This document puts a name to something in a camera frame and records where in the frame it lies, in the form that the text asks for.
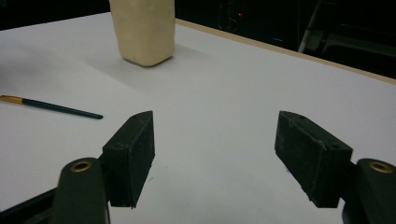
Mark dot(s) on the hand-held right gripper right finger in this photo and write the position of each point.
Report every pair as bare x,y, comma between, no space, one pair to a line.
311,155

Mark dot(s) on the white paper sheet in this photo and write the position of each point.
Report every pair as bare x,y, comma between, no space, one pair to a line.
218,93

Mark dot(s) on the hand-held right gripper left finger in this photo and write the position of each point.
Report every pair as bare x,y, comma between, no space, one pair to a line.
129,155

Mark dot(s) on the white desk leg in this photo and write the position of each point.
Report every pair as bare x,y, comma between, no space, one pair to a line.
309,28

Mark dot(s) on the dark green paintbrush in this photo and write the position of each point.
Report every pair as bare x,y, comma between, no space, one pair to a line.
62,109

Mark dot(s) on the cream square ceramic cup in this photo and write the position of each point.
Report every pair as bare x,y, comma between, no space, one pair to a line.
143,31

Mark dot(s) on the dark box with red light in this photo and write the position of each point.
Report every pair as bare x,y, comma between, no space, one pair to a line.
233,15

